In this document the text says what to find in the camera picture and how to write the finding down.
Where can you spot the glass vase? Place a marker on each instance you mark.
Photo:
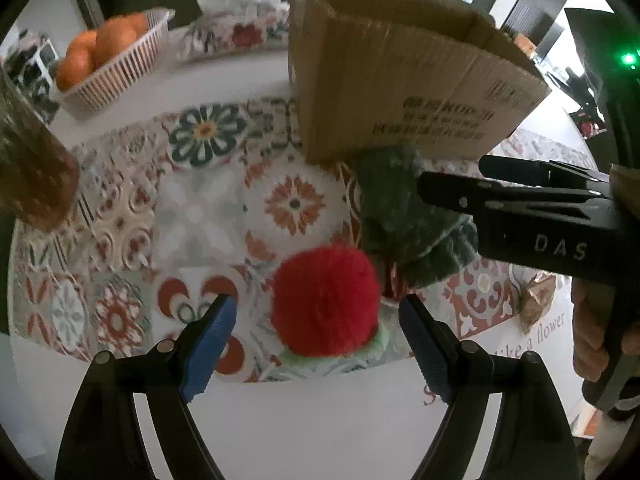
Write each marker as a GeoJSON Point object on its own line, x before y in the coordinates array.
{"type": "Point", "coordinates": [35, 170]}

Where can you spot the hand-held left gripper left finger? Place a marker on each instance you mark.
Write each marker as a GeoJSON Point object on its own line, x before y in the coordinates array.
{"type": "Point", "coordinates": [215, 340]}

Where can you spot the white storage shelf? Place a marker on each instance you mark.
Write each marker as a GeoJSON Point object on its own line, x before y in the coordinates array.
{"type": "Point", "coordinates": [30, 60]}

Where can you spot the dark green knit hat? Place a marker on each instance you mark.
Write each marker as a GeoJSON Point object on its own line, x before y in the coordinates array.
{"type": "Point", "coordinates": [395, 210]}

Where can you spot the pile of oranges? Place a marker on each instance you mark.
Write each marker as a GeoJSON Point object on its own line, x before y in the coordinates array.
{"type": "Point", "coordinates": [110, 42]}

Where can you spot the floral tissue pack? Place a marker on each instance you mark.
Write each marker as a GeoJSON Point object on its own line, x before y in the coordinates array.
{"type": "Point", "coordinates": [230, 37]}

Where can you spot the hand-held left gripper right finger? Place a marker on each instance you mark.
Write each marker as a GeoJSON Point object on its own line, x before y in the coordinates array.
{"type": "Point", "coordinates": [425, 345]}

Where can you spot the white plastic fruit basket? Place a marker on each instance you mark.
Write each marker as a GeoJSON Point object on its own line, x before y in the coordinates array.
{"type": "Point", "coordinates": [115, 80]}

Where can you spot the dark slatted wall panel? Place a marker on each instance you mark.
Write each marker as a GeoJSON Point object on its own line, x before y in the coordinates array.
{"type": "Point", "coordinates": [530, 15]}

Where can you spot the person's right hand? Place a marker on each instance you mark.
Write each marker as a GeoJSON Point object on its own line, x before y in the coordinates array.
{"type": "Point", "coordinates": [590, 325]}

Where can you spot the brown cardboard box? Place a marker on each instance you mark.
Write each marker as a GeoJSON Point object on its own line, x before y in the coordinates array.
{"type": "Point", "coordinates": [375, 85]}

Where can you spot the floral patterned table mat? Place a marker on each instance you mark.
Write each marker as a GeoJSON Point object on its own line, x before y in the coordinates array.
{"type": "Point", "coordinates": [200, 220]}

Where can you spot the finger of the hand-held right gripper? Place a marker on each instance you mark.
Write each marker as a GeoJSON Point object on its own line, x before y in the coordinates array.
{"type": "Point", "coordinates": [525, 170]}
{"type": "Point", "coordinates": [450, 192]}

